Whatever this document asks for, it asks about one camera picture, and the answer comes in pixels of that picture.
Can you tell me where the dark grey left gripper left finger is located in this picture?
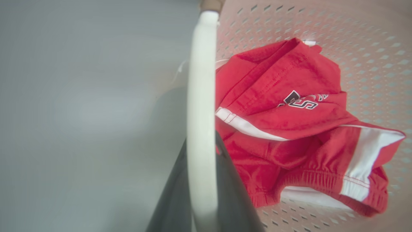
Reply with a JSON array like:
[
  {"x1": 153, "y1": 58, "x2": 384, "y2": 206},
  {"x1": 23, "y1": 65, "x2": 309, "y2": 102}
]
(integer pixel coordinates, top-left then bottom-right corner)
[{"x1": 145, "y1": 139, "x2": 193, "y2": 232}]

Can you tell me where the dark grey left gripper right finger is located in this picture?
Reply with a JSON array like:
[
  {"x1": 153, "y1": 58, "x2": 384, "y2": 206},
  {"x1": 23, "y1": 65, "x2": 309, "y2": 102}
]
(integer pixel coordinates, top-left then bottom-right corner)
[{"x1": 215, "y1": 130, "x2": 266, "y2": 232}]

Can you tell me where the white perforated plastic laundry basket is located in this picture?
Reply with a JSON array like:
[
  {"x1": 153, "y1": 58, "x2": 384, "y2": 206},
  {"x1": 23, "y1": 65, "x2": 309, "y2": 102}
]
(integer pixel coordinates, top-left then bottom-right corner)
[{"x1": 186, "y1": 0, "x2": 412, "y2": 232}]

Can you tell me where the red and white sports garment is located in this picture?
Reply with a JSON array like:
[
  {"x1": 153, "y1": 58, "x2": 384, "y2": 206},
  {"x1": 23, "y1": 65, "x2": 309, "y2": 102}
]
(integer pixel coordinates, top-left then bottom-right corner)
[{"x1": 214, "y1": 37, "x2": 406, "y2": 217}]

